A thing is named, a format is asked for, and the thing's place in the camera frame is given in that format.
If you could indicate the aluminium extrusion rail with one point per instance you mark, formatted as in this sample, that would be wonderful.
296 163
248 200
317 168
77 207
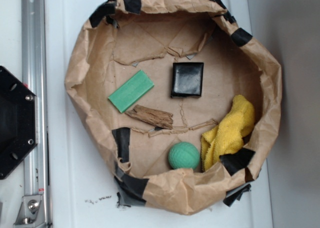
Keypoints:
36 164

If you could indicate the brown wood piece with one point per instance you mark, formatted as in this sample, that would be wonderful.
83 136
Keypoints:
153 117

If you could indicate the metal corner bracket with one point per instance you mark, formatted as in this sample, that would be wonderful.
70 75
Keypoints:
31 212

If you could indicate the white tray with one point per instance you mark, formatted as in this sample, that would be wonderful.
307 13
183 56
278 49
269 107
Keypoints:
83 191

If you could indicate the black box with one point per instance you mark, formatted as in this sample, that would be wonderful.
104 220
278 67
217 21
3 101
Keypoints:
187 79

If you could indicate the green rectangular block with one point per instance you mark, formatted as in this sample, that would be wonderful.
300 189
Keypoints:
131 91

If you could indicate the brown paper bag basket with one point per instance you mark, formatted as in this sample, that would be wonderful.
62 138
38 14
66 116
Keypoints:
123 37

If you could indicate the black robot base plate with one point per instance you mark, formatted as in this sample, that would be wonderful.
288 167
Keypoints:
18 135

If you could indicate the green dimpled ball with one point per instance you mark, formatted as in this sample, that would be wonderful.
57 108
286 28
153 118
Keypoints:
184 155

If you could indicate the yellow microfiber cloth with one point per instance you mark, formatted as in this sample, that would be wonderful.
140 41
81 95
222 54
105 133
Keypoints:
227 136

